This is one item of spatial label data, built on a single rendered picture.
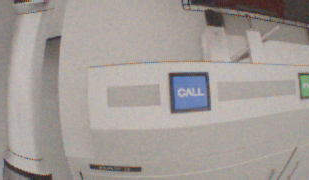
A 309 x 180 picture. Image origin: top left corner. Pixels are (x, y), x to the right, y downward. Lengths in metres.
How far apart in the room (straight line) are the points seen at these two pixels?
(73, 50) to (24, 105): 0.42
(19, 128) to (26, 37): 0.14
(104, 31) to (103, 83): 0.21
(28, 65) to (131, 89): 0.29
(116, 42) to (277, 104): 0.34
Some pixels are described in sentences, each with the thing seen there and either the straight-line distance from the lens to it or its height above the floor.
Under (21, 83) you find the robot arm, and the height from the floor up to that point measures 1.17.
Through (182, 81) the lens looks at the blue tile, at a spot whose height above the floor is 0.96.
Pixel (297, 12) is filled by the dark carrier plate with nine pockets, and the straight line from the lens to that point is 1.65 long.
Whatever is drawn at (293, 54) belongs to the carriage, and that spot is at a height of 0.88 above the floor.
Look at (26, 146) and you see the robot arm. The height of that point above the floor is 1.12.
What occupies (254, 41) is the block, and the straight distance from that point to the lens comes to 1.56.
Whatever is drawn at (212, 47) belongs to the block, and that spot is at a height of 0.91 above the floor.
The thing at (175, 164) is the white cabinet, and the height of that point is 0.79.
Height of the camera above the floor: 2.28
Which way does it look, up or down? 66 degrees down
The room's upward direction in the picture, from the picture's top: 5 degrees clockwise
